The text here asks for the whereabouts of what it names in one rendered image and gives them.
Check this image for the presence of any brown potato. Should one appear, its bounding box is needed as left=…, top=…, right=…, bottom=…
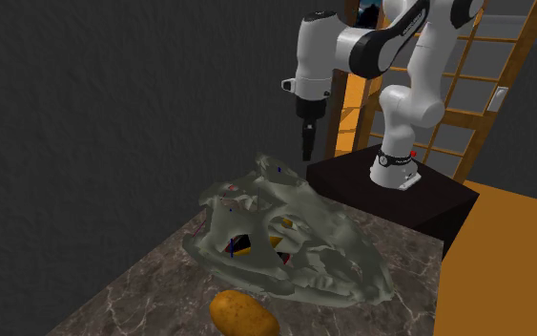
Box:
left=208, top=289, right=281, bottom=336

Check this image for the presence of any grey-green crumpled cloth heap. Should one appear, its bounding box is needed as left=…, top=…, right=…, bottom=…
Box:
left=182, top=154, right=396, bottom=308

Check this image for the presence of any black robot stand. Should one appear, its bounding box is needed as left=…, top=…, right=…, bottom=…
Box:
left=305, top=142, right=481, bottom=259

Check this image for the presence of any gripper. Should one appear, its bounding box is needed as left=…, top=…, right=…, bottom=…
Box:
left=295, top=95, right=329, bottom=163

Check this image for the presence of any wooden lattice sliding door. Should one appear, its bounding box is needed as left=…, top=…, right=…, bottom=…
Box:
left=324, top=0, right=537, bottom=184

